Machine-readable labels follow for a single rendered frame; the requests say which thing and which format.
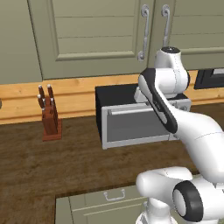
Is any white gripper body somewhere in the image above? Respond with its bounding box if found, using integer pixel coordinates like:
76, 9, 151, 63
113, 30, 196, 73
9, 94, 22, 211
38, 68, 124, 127
133, 86, 151, 104

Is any black and silver toaster oven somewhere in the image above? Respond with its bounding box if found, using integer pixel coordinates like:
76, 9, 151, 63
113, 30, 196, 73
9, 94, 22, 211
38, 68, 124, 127
94, 82, 193, 151

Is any silver toaster oven door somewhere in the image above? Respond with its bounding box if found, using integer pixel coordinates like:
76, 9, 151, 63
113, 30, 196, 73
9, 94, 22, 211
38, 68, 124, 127
101, 103, 173, 151

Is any black appliance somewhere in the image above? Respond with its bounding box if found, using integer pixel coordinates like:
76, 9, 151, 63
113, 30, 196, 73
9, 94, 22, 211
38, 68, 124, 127
193, 67, 224, 90

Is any wide olive cupboard door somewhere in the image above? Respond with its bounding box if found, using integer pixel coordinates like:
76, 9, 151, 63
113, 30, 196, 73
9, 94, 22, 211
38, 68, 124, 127
27, 0, 156, 81

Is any brown wooden knife block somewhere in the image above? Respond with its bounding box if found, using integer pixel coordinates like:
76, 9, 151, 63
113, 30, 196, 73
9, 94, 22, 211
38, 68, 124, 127
41, 98, 63, 143

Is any olive drawer front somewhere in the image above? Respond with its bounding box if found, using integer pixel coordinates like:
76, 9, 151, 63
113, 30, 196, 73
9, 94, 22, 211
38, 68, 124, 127
68, 184, 151, 224

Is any plain olive cupboard panel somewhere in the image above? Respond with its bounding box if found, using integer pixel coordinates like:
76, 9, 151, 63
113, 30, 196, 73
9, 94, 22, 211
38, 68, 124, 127
0, 0, 44, 86

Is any silver toaster oven door handle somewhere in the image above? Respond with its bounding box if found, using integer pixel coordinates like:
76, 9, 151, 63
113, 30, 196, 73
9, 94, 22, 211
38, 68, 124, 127
108, 107, 155, 116

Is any silver cupboard door handle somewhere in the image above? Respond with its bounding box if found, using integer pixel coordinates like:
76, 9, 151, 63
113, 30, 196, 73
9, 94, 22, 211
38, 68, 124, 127
161, 3, 172, 48
136, 3, 151, 62

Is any silver drawer handle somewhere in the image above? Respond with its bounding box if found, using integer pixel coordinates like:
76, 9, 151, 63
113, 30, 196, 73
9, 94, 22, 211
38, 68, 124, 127
102, 188, 127, 202

